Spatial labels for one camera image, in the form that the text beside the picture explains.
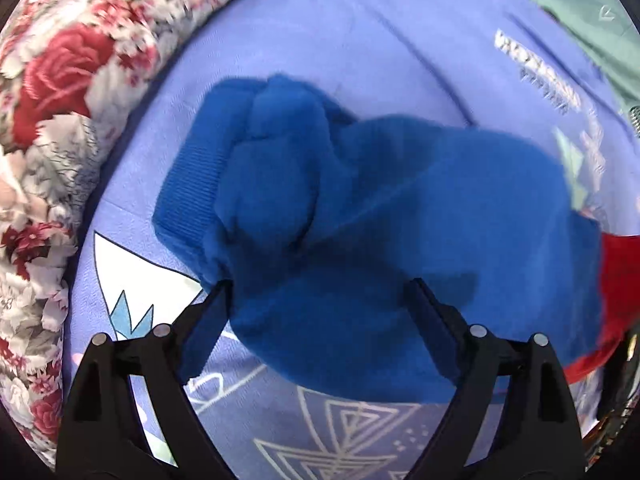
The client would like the floral quilt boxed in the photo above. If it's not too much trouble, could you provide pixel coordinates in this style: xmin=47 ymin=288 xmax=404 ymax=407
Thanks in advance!
xmin=0 ymin=0 xmax=276 ymax=471

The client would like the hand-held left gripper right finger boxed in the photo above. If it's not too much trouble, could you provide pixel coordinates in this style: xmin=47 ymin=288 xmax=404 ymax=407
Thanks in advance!
xmin=404 ymin=278 xmax=586 ymax=480

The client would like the dark blue sweater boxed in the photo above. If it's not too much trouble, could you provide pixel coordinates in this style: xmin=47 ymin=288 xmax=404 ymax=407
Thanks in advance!
xmin=152 ymin=75 xmax=606 ymax=403

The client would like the red cloth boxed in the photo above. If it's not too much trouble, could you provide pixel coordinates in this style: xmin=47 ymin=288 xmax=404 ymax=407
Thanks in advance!
xmin=565 ymin=232 xmax=640 ymax=386

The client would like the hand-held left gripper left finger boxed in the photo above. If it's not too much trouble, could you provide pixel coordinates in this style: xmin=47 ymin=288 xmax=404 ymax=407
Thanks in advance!
xmin=56 ymin=280 xmax=236 ymax=480

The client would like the lilac printed bed sheet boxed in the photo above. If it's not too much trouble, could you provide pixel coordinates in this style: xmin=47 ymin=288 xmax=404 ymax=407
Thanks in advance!
xmin=64 ymin=0 xmax=636 ymax=480

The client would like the green cloth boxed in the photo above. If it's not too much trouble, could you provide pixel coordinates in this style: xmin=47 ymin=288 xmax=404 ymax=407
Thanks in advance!
xmin=487 ymin=0 xmax=640 ymax=126

